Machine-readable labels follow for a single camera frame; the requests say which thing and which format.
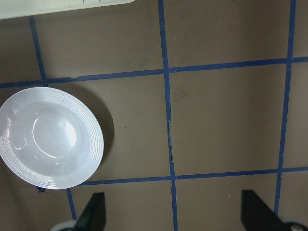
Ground white round plate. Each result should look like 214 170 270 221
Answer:
0 87 104 190

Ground cream bear tray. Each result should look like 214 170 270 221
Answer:
0 0 132 20

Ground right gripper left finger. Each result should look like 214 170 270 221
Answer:
74 192 106 231

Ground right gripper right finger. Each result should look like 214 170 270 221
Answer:
241 190 289 231

